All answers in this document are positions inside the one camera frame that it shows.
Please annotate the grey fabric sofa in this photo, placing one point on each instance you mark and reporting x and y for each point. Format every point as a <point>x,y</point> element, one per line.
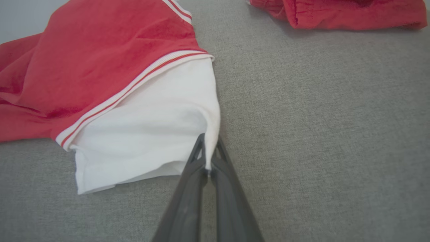
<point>319,134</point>

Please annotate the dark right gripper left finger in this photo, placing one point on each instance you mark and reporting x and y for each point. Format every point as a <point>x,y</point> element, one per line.
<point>184,201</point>

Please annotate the red Bulls basketball jersey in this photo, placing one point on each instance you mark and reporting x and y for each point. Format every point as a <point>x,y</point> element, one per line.
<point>117,84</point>

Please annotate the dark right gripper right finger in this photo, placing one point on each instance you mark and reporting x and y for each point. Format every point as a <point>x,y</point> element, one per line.
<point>231,201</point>

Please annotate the red shorts white waistband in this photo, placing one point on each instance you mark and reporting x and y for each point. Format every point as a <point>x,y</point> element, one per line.
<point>336,13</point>

